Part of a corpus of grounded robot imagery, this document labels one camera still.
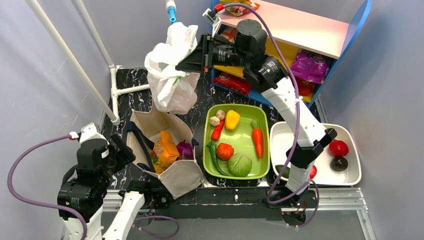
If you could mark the orange green snack bag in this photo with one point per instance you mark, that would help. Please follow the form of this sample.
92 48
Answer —
240 10

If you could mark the orange noodle packet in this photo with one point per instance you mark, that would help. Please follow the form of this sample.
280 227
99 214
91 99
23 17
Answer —
229 33

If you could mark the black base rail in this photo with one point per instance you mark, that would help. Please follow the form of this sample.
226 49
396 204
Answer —
218 203

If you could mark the green plastic tray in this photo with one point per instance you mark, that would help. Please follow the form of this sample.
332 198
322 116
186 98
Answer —
241 139

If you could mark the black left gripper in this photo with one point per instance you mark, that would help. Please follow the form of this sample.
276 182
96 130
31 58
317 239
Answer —
120 153

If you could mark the dark mangosteen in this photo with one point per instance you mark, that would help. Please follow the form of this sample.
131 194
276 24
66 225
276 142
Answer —
339 164

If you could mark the red apple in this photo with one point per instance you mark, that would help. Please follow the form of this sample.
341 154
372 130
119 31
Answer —
313 172

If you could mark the red snack packet left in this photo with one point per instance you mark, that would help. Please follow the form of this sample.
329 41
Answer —
233 83

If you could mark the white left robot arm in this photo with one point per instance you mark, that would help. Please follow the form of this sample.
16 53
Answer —
97 160

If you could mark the red snack packet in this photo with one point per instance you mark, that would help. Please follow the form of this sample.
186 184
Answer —
305 87
233 83

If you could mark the purple snack bag lower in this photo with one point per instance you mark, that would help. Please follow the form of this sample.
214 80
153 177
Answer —
310 66

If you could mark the small red chili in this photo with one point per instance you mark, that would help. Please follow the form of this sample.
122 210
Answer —
216 134

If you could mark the yellow snack bag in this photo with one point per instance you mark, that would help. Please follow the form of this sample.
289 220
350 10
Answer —
164 152

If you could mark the purple snack bag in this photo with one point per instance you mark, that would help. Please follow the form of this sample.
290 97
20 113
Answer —
185 151
310 66

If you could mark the green chili pepper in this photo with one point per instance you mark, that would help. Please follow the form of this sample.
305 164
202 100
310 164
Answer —
216 159

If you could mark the yellow bell pepper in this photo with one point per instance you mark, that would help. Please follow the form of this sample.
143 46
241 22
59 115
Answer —
232 120

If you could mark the red pomegranate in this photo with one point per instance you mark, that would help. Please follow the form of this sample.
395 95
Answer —
338 148

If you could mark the white plastic tray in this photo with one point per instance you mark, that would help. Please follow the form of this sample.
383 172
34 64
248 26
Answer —
328 169

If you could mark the purple snack bag top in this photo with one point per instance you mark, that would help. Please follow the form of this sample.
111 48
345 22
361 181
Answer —
185 151

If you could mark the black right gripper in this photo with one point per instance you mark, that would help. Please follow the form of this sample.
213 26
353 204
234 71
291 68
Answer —
206 53

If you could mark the orange pumpkin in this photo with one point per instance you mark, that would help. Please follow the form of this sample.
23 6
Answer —
224 151

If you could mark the colourful blue shelf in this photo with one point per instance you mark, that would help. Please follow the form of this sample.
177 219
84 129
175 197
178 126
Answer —
293 28

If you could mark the floral canvas tote bag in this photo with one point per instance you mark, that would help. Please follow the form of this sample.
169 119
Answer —
143 131

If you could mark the garlic bulb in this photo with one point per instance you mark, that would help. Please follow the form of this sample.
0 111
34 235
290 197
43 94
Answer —
220 114
214 121

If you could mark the red snack packet right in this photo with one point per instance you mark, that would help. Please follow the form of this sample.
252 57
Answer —
305 87

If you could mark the orange carrot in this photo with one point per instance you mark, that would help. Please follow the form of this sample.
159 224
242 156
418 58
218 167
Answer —
257 138

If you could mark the green cabbage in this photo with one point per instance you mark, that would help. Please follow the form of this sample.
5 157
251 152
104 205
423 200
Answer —
240 165

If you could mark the white plastic grocery bag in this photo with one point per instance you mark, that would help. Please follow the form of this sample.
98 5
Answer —
173 91

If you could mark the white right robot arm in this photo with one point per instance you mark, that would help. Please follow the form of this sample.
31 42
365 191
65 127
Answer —
275 82

